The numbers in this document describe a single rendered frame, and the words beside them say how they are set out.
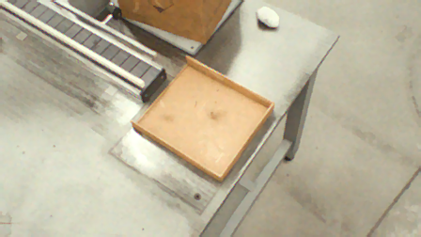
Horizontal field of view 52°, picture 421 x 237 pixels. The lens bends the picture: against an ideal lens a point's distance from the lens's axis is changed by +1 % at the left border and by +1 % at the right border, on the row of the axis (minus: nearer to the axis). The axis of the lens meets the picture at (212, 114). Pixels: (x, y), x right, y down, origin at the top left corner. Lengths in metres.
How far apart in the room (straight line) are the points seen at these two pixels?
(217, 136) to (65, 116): 0.44
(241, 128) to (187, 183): 0.21
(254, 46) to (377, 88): 1.12
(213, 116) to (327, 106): 1.11
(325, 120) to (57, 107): 1.32
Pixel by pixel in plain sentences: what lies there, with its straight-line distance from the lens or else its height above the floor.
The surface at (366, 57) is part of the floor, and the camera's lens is 2.42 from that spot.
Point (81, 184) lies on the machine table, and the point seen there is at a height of 0.83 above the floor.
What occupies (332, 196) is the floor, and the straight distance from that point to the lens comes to 2.00.
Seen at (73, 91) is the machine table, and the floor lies 0.83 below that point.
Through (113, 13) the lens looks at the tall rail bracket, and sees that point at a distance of 1.28.
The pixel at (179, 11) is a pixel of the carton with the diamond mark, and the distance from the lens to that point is 1.25.
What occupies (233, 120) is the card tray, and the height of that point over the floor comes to 0.83.
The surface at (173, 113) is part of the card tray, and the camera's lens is 1.20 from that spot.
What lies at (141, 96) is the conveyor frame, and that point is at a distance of 1.20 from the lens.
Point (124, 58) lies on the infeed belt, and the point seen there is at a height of 0.88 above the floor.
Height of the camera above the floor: 1.85
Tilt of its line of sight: 59 degrees down
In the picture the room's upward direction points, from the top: 8 degrees counter-clockwise
